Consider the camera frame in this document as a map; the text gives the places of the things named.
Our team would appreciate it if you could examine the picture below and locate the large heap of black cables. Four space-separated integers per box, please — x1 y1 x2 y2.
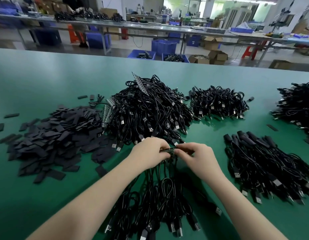
103 74 195 151

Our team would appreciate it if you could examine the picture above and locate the long grey work table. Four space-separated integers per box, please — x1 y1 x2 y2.
0 13 241 56

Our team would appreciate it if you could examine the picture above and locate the large blue plastic crate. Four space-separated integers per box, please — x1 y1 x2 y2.
151 39 179 57

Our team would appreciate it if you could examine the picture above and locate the pile of sleeved black cables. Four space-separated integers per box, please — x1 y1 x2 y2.
224 130 309 206

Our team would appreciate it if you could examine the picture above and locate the bundle of loose black cables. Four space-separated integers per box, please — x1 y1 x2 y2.
104 155 223 240

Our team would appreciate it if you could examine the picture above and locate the small heap of black cables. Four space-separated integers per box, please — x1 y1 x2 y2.
189 85 255 121

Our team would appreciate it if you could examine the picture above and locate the circuit board panel strip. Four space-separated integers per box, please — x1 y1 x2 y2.
101 97 115 128
131 71 150 98

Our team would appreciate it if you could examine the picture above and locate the open cardboard box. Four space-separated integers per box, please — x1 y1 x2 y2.
208 50 229 65
268 59 293 70
188 54 210 65
203 36 224 51

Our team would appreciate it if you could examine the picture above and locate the heap of tangled black cables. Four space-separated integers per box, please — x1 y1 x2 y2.
270 82 309 148

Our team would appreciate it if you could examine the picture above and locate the red plastic stool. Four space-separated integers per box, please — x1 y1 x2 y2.
241 44 260 60

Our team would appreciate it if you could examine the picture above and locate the blue crate with black parts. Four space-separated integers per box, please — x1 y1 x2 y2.
162 53 190 63
127 49 156 59

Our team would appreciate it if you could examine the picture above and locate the person's right forearm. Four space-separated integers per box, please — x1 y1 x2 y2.
200 170 278 240

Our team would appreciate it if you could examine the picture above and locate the orange plastic stool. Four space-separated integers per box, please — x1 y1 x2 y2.
68 23 84 44

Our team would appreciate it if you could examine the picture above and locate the person's left hand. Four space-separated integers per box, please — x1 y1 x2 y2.
129 137 171 171

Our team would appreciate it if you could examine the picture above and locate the person's right hand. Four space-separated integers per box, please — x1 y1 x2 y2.
174 142 220 183

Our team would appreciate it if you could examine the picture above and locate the pile of black flat sleeves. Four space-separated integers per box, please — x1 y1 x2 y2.
0 104 117 184

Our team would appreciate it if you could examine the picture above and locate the small green circuit board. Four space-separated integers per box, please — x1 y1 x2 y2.
159 146 195 156

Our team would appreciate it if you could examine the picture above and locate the person's left forearm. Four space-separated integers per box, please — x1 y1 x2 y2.
26 164 148 240

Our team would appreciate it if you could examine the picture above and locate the row of black cable bundles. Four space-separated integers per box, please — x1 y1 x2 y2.
54 11 125 23

